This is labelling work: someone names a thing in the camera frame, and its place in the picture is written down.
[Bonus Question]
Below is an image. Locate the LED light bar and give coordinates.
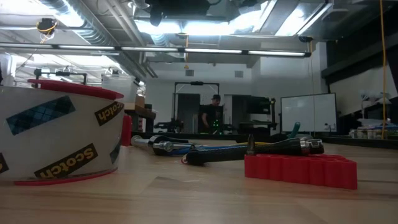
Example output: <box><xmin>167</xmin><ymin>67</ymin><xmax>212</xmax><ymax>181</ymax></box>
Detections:
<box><xmin>0</xmin><ymin>42</ymin><xmax>312</xmax><ymax>59</ymax></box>

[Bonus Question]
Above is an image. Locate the white storage bin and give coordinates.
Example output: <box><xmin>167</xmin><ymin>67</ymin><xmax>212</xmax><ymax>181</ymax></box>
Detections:
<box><xmin>101</xmin><ymin>73</ymin><xmax>139</xmax><ymax>105</ymax></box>

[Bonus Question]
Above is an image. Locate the wooden workbench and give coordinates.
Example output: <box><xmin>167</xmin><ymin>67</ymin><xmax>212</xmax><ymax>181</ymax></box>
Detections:
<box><xmin>124</xmin><ymin>95</ymin><xmax>156</xmax><ymax>134</ymax></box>

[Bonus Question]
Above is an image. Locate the person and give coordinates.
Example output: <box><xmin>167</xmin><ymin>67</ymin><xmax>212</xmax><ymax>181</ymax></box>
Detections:
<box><xmin>198</xmin><ymin>94</ymin><xmax>224</xmax><ymax>134</ymax></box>

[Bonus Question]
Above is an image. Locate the black cabinet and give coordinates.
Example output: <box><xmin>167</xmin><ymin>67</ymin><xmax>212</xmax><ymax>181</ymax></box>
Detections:
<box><xmin>238</xmin><ymin>95</ymin><xmax>278</xmax><ymax>135</ymax></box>

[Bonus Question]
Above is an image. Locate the black steel C-clamp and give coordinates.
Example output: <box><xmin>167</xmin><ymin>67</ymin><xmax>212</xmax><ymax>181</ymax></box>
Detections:
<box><xmin>130</xmin><ymin>134</ymin><xmax>197</xmax><ymax>156</ymax></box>

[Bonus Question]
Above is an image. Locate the steel screwdriver bit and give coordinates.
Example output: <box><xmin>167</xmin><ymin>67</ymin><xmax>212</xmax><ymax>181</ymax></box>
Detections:
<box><xmin>247</xmin><ymin>134</ymin><xmax>256</xmax><ymax>156</ymax></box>

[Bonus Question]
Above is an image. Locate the white whiteboard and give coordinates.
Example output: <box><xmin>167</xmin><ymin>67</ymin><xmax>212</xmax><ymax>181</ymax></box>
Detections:
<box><xmin>280</xmin><ymin>92</ymin><xmax>338</xmax><ymax>134</ymax></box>

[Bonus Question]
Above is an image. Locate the red Scotch tape dispenser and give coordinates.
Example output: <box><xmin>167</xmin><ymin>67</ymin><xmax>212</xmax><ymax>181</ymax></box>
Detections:
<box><xmin>0</xmin><ymin>78</ymin><xmax>133</xmax><ymax>187</ymax></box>

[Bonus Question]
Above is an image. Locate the red bit holder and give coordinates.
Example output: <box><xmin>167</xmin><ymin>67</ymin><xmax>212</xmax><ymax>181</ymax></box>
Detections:
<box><xmin>244</xmin><ymin>153</ymin><xmax>358</xmax><ymax>190</ymax></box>

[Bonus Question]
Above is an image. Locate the shelf with supplies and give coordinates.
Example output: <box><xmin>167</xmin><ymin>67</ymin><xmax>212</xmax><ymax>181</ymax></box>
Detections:
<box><xmin>348</xmin><ymin>90</ymin><xmax>398</xmax><ymax>140</ymax></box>

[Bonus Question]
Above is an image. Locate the black robot rig frame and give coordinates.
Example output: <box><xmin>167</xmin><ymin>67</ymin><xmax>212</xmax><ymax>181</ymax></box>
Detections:
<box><xmin>169</xmin><ymin>81</ymin><xmax>221</xmax><ymax>134</ymax></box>

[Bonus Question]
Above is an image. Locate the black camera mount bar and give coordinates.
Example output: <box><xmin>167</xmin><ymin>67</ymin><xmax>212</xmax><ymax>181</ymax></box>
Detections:
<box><xmin>33</xmin><ymin>68</ymin><xmax>89</xmax><ymax>85</ymax></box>

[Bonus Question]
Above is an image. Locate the yellow ceiling cord reel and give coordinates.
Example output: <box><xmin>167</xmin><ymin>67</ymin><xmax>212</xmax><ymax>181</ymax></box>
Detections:
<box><xmin>35</xmin><ymin>17</ymin><xmax>58</xmax><ymax>41</ymax></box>

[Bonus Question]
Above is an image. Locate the multicoloured wire bundle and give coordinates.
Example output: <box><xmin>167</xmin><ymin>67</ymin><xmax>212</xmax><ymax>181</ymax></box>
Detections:
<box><xmin>169</xmin><ymin>141</ymin><xmax>272</xmax><ymax>156</ymax></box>

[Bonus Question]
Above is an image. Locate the black handled screwdriver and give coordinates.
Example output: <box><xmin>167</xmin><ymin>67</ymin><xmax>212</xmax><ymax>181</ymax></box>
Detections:
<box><xmin>182</xmin><ymin>138</ymin><xmax>325</xmax><ymax>166</ymax></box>

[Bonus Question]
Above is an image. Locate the dark green wire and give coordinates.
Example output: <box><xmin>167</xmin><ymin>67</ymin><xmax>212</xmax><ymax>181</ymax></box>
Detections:
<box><xmin>287</xmin><ymin>121</ymin><xmax>302</xmax><ymax>139</ymax></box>

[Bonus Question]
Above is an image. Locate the yellow hanging cable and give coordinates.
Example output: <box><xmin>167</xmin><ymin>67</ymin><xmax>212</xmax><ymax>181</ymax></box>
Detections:
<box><xmin>378</xmin><ymin>0</ymin><xmax>389</xmax><ymax>139</ymax></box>

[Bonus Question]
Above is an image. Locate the black aluminium table frame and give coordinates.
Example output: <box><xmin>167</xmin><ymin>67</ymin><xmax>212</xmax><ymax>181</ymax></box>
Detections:
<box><xmin>130</xmin><ymin>131</ymin><xmax>398</xmax><ymax>151</ymax></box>

